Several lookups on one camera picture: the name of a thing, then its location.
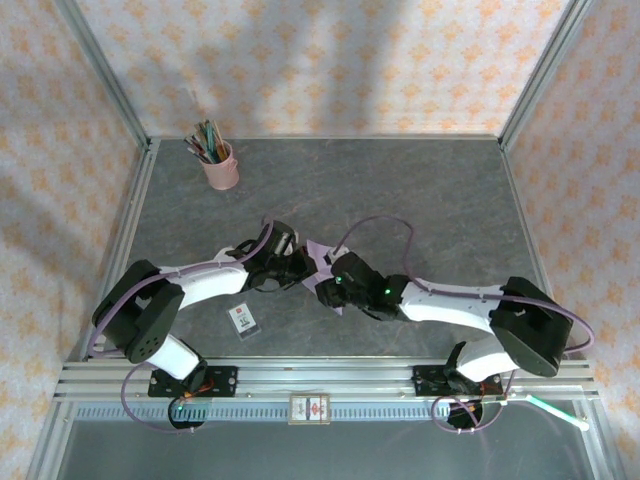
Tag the lilac paper sheet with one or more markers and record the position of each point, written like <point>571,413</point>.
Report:
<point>317,255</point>

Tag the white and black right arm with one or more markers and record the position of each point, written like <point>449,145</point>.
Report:
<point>530,330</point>

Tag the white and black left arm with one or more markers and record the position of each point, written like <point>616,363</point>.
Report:
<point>140,310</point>

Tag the printed card in clear sleeve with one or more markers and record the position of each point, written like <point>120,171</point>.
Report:
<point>245,322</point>

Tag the pink cup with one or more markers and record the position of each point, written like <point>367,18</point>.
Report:
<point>222,172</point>

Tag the teal coloured pencil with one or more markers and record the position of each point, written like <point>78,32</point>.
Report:
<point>216,147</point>

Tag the red striped pencil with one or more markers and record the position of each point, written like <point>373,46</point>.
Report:
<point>196,150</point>

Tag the dark coloured pencil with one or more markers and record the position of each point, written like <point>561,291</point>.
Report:
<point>202,142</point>

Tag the green and white stick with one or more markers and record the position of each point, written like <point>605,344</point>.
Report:
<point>555,411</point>

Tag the aluminium mounting rail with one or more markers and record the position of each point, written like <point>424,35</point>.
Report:
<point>325,380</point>

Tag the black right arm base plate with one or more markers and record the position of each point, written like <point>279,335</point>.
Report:
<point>425,380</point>

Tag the label tag on rail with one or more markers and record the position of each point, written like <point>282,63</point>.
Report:
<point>310,410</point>

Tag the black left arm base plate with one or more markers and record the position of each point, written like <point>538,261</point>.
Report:
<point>220,380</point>

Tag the thin aluminium cross rail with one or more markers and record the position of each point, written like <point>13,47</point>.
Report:
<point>325,137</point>

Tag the aluminium side rail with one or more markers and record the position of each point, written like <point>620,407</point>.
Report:
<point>533,250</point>
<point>122,250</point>

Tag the aluminium frame post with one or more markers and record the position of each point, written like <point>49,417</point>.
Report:
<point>544,75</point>
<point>105,75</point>

